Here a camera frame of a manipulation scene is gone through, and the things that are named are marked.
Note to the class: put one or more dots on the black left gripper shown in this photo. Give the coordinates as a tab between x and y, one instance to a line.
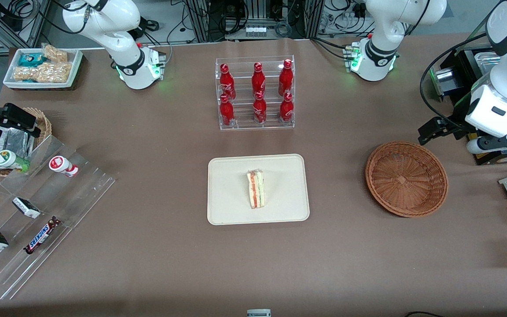
457	124

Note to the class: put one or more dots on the cream rectangular tray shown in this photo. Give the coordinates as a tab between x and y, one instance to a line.
231	193

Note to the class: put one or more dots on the triangle sandwich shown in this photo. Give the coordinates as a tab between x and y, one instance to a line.
255	189

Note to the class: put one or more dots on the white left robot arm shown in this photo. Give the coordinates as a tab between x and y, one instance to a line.
506	79

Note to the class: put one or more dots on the clear acrylic stepped display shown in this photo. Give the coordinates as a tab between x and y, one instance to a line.
73	193

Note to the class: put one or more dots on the large rice cracker pack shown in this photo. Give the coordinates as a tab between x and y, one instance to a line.
44	72

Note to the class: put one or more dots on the white snack tray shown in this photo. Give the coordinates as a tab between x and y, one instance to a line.
11	81

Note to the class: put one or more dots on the green white yogurt bottle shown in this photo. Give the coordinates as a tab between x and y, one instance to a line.
9	159

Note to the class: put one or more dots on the wicker basket with foil packs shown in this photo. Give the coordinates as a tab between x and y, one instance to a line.
44	123

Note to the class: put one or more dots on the brown wicker basket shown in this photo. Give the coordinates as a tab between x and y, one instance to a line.
405	180

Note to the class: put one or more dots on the rice cracker snack pack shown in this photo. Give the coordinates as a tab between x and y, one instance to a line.
55	53

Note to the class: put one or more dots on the small white grey device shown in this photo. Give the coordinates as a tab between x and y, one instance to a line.
259	313

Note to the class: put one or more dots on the red cola bottle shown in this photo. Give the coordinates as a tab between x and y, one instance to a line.
226	112
258	81
226	83
259	110
285	79
286	110

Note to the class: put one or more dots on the white power strip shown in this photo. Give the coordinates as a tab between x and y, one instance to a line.
255	31

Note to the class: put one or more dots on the black control box yellow panel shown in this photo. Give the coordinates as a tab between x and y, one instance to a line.
464	66

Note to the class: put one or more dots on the clear acrylic bottle rack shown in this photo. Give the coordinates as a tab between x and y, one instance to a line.
244	123

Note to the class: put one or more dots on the red white yogurt bottle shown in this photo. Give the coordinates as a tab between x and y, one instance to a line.
62	165

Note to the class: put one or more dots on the teal snack package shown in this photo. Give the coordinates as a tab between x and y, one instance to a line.
31	59

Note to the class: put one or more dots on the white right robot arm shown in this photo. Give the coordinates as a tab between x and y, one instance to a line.
117	26

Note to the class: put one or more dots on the snickers chocolate bar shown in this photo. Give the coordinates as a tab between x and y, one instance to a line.
42	235

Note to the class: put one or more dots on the aluminium frame shelf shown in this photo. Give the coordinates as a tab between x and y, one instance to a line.
11	22

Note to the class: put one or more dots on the silver foil package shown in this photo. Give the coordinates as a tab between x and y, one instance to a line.
11	141

